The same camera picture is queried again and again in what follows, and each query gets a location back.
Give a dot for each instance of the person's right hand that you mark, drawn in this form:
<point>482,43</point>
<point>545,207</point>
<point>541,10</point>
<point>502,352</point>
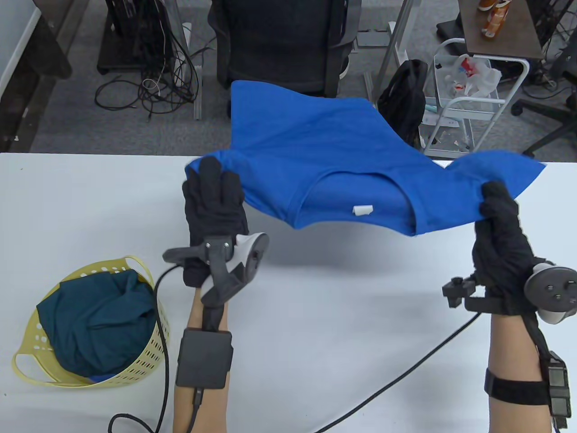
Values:
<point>500,243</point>

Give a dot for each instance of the person's left hand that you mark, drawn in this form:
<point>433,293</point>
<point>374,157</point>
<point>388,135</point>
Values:
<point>216,207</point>

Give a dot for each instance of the blue t-shirt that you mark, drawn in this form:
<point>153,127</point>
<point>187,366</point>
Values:
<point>342,144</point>

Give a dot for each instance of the dark teal towel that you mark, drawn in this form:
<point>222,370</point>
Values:
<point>99,320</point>

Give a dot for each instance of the yellow laundry basket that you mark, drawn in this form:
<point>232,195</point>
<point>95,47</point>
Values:
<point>135,361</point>

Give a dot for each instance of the person's left forearm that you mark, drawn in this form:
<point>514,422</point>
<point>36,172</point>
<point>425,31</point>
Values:
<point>194,315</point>

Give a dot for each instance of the black right forearm sensor module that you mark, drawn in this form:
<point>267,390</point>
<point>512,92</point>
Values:
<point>559,388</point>

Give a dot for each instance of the black left forearm box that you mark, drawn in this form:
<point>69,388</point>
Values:
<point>203,358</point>

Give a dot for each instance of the person's right forearm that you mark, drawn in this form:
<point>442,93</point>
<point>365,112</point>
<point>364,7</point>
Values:
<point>509,343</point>

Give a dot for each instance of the grey metal desk leg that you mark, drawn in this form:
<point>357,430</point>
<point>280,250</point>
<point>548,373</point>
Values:
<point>197,94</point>
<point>369,88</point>

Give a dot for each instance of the white utility cart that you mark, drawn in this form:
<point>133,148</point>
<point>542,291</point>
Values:
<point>478,110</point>

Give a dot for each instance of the black swivel chair base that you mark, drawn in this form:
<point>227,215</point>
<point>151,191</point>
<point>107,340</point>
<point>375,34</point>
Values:
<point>541,110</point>

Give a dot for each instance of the white plastic bag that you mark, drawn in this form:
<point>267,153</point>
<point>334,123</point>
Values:
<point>484,76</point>

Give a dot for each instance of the black backpack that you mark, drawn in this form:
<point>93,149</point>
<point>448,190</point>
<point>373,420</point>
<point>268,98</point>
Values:
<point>405,99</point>

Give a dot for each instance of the black mesh office chair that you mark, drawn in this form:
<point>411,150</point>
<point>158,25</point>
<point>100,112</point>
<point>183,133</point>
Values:
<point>279,45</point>

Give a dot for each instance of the black computer tower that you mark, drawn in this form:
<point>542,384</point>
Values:
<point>135,27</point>

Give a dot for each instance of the brown side table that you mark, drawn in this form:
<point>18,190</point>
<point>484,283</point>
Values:
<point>518,31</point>

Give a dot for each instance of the black flat stand base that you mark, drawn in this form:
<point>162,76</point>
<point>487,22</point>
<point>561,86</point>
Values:
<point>451,29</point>

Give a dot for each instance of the orange bottle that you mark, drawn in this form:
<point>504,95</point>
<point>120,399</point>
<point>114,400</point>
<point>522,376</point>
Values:
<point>486,4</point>
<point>493,22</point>

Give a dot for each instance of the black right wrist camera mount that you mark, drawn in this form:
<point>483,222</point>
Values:
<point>460,291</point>

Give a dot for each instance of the grey metal base plate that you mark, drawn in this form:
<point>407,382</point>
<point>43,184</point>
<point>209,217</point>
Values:
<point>372,39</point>

